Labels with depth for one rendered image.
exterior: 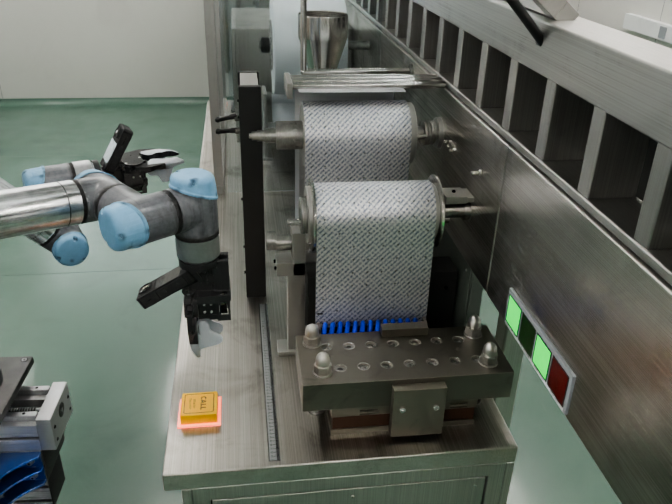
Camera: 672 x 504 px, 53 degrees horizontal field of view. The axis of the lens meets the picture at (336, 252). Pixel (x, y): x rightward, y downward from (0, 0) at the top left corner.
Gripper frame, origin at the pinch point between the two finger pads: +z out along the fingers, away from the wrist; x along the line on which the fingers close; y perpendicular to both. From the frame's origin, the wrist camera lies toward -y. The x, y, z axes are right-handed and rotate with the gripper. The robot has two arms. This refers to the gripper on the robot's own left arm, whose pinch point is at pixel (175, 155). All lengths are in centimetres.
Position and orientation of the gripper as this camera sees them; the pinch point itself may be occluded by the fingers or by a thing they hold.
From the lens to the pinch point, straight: 174.5
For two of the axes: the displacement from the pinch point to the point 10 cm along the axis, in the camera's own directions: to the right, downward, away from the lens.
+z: 8.7, -2.1, 4.5
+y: -0.9, 8.2, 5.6
